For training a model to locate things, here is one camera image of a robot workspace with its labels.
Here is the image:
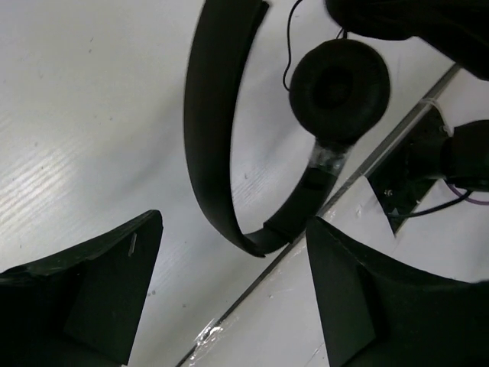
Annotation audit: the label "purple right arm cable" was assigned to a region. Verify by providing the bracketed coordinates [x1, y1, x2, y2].
[446, 179, 489, 207]

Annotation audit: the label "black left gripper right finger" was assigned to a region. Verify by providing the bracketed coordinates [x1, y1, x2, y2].
[306, 217, 488, 366]

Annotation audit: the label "black headphones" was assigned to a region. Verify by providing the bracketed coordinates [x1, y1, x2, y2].
[183, 1, 390, 258]

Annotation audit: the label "black headphone cable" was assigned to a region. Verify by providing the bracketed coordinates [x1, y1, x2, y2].
[282, 0, 348, 93]

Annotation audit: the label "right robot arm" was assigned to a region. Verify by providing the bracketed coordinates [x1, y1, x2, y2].
[325, 1, 488, 191]

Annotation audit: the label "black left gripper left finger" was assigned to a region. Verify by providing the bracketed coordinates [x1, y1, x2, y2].
[1, 210, 163, 366]

